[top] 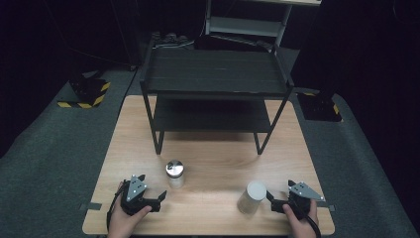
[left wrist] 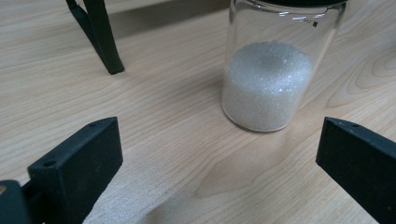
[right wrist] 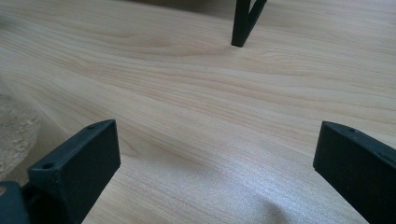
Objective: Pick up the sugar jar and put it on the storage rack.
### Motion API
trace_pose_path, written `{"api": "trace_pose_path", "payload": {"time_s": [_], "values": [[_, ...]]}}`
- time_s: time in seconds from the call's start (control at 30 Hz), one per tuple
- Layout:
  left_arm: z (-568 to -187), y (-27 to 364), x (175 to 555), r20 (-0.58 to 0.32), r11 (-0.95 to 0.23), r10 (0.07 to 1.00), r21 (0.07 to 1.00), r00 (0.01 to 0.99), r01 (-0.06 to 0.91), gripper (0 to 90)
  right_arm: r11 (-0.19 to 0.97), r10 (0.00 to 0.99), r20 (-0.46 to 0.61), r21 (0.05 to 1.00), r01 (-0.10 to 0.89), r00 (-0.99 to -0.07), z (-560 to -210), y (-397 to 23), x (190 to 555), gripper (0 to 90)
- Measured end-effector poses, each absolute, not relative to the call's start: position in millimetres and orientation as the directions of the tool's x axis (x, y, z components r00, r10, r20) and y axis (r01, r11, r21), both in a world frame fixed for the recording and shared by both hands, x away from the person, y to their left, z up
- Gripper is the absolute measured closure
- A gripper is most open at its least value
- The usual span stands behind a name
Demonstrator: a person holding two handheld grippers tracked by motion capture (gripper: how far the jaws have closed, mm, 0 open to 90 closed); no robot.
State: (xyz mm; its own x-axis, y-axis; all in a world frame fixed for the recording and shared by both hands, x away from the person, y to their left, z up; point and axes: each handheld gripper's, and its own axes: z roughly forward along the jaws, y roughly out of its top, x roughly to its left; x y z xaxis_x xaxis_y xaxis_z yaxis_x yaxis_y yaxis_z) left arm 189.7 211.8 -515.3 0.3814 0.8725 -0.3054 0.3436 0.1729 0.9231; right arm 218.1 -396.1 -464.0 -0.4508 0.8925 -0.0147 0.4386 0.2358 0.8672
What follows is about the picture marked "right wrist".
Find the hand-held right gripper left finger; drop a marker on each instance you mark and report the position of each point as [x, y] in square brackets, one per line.
[81, 165]

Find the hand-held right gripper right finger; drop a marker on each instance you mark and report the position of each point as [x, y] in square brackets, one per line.
[361, 168]

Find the beige fuzzy round object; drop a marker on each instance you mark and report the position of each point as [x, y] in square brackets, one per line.
[14, 133]

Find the black stand leg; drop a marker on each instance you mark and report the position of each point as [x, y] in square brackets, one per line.
[242, 21]

